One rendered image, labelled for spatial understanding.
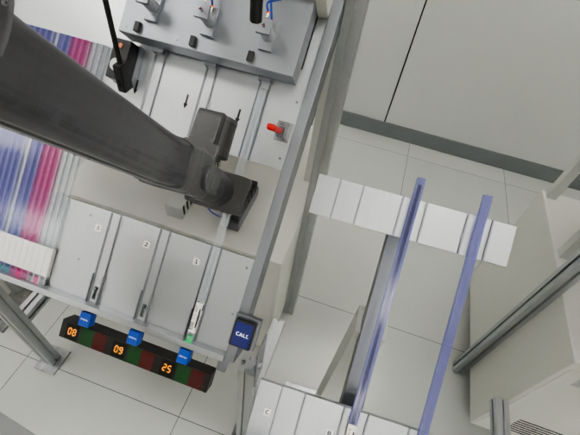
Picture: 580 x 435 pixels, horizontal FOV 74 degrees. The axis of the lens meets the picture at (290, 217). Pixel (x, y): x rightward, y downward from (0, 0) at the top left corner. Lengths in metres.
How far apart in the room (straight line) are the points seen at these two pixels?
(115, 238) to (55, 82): 0.61
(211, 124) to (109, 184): 0.76
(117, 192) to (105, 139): 0.93
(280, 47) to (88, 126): 0.48
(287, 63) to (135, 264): 0.49
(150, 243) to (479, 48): 2.00
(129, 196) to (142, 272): 0.43
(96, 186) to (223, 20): 0.69
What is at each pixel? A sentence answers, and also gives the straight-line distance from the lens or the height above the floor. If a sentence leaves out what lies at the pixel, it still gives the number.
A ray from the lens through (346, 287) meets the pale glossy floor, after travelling 1.78.
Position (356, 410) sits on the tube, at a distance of 0.72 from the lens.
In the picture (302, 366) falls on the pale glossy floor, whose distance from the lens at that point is 1.58.
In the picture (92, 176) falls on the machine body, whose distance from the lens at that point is 1.31.
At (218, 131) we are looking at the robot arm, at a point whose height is 1.14.
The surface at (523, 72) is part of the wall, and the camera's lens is 2.48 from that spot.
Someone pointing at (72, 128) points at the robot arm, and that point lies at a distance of 0.29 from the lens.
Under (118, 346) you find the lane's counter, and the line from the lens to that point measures 0.91.
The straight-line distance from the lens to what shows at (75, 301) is 0.90.
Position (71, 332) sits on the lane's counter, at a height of 0.66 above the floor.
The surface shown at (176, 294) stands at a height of 0.77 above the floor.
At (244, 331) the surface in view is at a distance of 0.74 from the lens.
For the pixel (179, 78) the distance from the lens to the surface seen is 0.83.
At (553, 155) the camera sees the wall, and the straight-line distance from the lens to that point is 2.79.
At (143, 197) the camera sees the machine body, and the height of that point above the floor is 0.62.
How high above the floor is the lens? 1.47
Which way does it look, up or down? 48 degrees down
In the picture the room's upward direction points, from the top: 9 degrees clockwise
